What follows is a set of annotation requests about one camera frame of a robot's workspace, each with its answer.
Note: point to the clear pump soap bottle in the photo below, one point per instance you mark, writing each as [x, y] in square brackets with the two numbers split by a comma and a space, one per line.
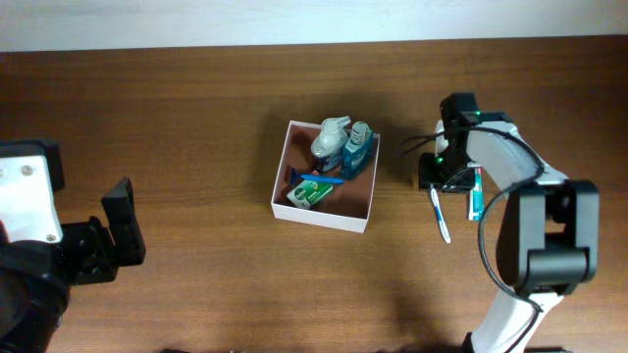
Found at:
[327, 146]

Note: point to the blue white toothbrush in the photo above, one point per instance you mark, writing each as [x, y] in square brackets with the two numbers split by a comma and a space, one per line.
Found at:
[443, 229]

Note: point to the green Dettol soap box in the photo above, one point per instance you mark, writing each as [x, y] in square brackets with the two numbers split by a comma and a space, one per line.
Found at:
[308, 193]

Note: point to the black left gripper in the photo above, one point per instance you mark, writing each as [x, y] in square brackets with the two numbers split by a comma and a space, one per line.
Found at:
[96, 250]

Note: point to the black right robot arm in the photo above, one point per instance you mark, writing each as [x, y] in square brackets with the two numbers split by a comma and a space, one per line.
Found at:
[538, 238]

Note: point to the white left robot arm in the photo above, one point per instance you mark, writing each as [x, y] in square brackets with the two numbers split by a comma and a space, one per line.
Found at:
[37, 277]

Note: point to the green white toothpaste tube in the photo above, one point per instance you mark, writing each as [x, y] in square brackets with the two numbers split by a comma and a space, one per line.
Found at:
[476, 202]

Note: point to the blue Listerine mouthwash bottle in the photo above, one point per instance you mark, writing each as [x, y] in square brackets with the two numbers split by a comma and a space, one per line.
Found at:
[356, 151]

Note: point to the white box pink inside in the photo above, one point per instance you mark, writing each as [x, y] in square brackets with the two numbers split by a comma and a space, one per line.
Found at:
[348, 207]

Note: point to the blue disposable razor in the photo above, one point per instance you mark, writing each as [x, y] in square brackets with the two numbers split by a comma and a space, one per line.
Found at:
[296, 177]

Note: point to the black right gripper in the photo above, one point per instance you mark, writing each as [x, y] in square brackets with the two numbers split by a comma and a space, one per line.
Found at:
[446, 178]

